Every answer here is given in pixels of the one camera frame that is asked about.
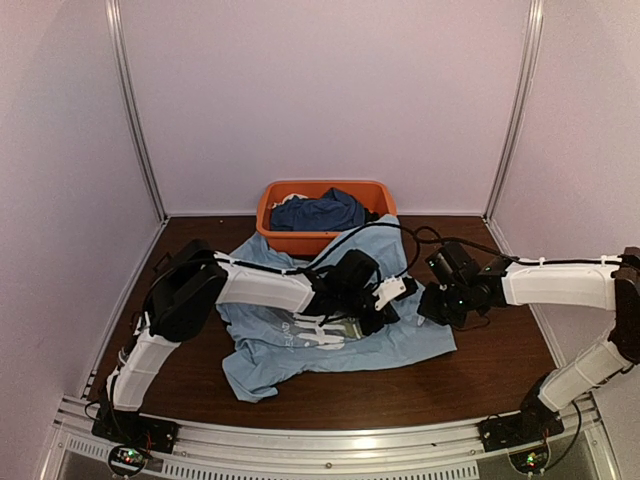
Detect aluminium corner post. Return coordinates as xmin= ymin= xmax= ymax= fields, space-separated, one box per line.
xmin=483 ymin=0 xmax=544 ymax=223
xmin=105 ymin=0 xmax=168 ymax=222

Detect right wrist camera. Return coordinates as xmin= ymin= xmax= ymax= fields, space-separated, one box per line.
xmin=425 ymin=241 xmax=481 ymax=289

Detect black open brooch case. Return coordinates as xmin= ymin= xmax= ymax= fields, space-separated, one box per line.
xmin=152 ymin=252 xmax=172 ymax=273

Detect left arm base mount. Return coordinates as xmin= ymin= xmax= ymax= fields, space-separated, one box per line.
xmin=91 ymin=394 xmax=179 ymax=454

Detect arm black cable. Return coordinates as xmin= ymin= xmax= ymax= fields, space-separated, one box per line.
xmin=284 ymin=223 xmax=406 ymax=281
xmin=399 ymin=226 xmax=526 ymax=281

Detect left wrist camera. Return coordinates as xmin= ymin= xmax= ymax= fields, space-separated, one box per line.
xmin=372 ymin=277 xmax=418 ymax=311

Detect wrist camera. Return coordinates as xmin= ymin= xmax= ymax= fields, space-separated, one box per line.
xmin=425 ymin=241 xmax=481 ymax=289
xmin=372 ymin=277 xmax=418 ymax=311

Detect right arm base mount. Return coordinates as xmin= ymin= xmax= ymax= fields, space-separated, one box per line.
xmin=477 ymin=412 xmax=565 ymax=452

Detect dark blue garment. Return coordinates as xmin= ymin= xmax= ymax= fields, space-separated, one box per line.
xmin=269 ymin=188 xmax=371 ymax=232

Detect orange plastic basin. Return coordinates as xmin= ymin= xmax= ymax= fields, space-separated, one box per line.
xmin=256 ymin=180 xmax=397 ymax=256

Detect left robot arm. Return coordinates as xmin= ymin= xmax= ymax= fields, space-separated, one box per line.
xmin=98 ymin=240 xmax=409 ymax=444

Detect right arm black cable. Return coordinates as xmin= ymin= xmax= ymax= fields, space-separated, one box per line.
xmin=399 ymin=226 xmax=526 ymax=281

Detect left aluminium corner post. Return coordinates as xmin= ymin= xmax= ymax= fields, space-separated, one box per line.
xmin=105 ymin=0 xmax=168 ymax=222

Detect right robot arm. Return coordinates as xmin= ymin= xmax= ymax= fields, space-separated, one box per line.
xmin=418 ymin=242 xmax=639 ymax=442

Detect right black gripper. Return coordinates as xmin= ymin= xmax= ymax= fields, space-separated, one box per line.
xmin=418 ymin=281 xmax=472 ymax=329

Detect right aluminium corner post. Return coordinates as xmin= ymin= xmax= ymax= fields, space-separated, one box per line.
xmin=483 ymin=0 xmax=544 ymax=223

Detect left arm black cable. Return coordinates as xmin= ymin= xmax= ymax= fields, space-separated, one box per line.
xmin=284 ymin=223 xmax=406 ymax=281

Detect aluminium front rail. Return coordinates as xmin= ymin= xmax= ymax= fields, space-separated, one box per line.
xmin=35 ymin=396 xmax=622 ymax=479

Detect light blue printed t-shirt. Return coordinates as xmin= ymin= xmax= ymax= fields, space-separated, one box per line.
xmin=217 ymin=226 xmax=457 ymax=403

